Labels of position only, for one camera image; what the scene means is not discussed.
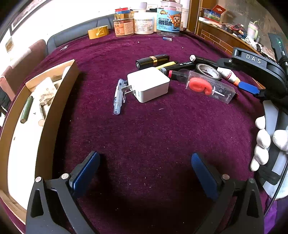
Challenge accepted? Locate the clear blue pen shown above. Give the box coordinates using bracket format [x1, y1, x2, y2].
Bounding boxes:
[113, 79, 125, 115]

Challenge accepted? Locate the white square charger plug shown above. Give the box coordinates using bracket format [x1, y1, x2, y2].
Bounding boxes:
[121, 67, 170, 103]

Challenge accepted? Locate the white gloved right hand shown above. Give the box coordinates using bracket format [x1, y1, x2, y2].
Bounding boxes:
[250, 116, 287, 172]

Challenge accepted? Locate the white orange glue bottle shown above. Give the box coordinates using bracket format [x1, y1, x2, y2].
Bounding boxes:
[217, 67, 241, 87]

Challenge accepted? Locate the black electrical tape roll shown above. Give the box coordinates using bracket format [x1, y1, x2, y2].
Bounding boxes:
[196, 63, 222, 80]

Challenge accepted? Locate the white green cup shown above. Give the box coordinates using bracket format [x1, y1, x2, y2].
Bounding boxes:
[247, 21, 259, 40]

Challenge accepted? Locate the clear packaged red hook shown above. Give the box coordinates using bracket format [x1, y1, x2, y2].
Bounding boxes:
[176, 69, 237, 104]

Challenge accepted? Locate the wooden brick pattern cabinet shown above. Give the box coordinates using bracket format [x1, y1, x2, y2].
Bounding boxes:
[196, 21, 260, 55]

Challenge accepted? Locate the shallow cardboard box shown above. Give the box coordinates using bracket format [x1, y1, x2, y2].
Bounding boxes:
[1, 59, 80, 229]

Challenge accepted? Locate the long black marker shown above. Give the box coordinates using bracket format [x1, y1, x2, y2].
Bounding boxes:
[189, 55, 218, 68]

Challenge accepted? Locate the black red-tip marker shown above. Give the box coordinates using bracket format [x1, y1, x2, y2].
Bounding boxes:
[168, 69, 190, 84]

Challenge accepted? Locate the black yellow marker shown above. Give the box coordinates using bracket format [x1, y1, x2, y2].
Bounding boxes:
[160, 61, 196, 76]

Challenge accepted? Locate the colourful carton box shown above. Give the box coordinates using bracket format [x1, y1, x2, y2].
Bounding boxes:
[200, 4, 226, 23]

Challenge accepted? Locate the green cylinder lighter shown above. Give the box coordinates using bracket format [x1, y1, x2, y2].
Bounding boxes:
[20, 96, 34, 124]

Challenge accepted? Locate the burgundy velvet table cloth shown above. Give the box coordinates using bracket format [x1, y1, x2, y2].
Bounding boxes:
[26, 33, 264, 233]

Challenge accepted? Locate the small blue capsule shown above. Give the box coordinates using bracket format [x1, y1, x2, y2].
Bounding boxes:
[163, 37, 172, 41]

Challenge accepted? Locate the black gold lipstick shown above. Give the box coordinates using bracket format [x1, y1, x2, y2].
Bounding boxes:
[135, 54, 170, 70]

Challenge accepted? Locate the blue label cartoon jar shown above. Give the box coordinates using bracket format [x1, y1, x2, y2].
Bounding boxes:
[156, 1, 183, 37]

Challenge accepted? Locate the white plastic piece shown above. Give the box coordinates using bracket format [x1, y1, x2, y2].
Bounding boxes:
[62, 66, 70, 79]

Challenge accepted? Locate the brown upholstered chair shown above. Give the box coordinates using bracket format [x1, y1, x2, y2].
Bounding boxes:
[1, 39, 47, 101]

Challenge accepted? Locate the white label jar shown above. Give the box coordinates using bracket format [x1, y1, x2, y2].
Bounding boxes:
[134, 12, 154, 35]

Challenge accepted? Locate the orange label jar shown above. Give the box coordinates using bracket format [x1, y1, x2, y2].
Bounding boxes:
[114, 18, 134, 37]

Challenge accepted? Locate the yellow tape roll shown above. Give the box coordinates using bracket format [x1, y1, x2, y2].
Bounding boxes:
[88, 25, 109, 39]

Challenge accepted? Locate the black leather sofa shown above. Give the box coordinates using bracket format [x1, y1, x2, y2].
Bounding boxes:
[46, 14, 114, 55]

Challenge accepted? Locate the small red lid jar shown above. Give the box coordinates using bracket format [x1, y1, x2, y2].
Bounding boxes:
[114, 7, 134, 20]

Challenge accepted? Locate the framed horse painting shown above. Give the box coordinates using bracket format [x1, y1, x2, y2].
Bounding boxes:
[9, 0, 51, 36]

